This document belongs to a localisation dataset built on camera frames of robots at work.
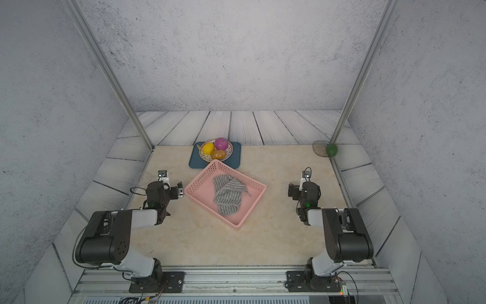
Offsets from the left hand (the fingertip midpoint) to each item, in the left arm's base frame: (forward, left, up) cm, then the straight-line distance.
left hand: (173, 181), depth 95 cm
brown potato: (+21, -20, -3) cm, 29 cm away
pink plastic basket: (-1, -12, -8) cm, 15 cm away
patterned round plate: (+22, -14, -7) cm, 26 cm away
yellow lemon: (+26, -14, -3) cm, 30 cm away
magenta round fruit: (+28, -21, -1) cm, 35 cm away
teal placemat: (+20, -29, -7) cm, 36 cm away
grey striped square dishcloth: (-4, -26, -5) cm, 27 cm away
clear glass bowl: (+28, -82, -6) cm, 87 cm away
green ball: (+24, -88, -4) cm, 91 cm away
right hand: (-2, -64, 0) cm, 64 cm away
